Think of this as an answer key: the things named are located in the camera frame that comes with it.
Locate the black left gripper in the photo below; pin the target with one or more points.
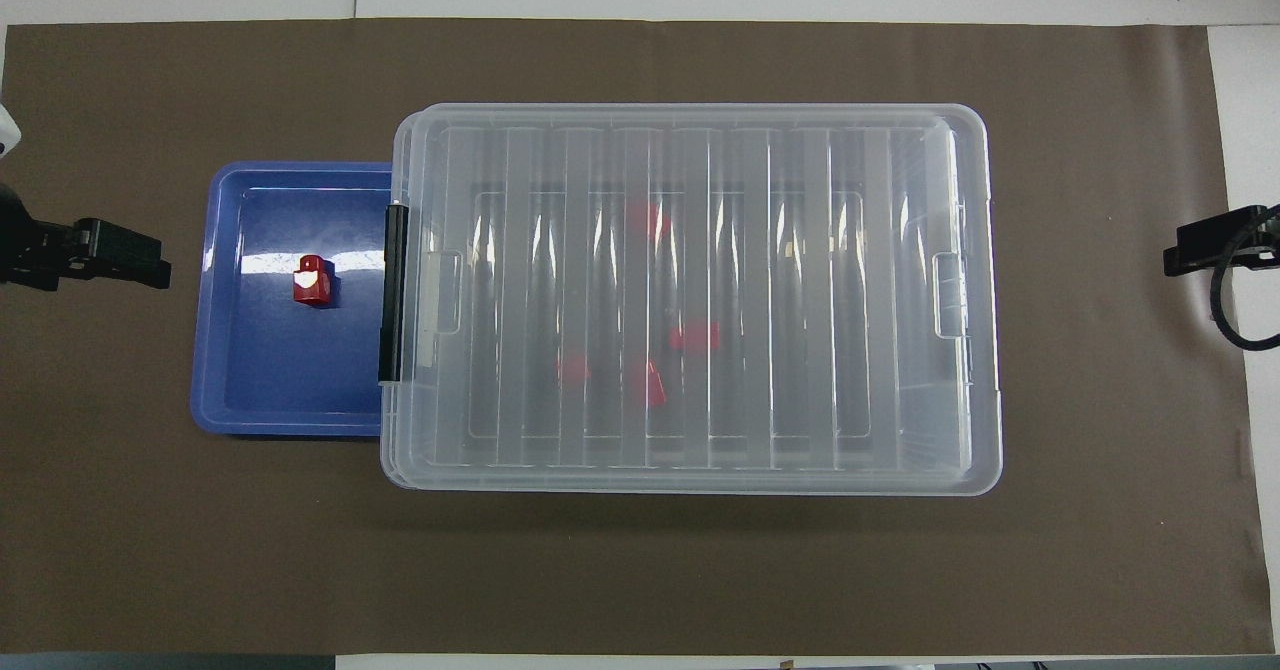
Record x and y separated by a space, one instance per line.
35 250

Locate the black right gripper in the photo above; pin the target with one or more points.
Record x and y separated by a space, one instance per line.
1265 240

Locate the red toy block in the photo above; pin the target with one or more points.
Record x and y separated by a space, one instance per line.
694 337
574 368
648 220
312 285
651 385

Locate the clear ribbed box lid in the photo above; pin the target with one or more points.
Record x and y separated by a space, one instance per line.
760 290

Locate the blue plastic tray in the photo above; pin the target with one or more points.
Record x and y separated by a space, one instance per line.
270 370

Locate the clear plastic storage box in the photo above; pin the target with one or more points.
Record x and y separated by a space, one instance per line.
398 478

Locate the brown paper table mat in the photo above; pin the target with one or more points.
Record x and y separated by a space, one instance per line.
640 570

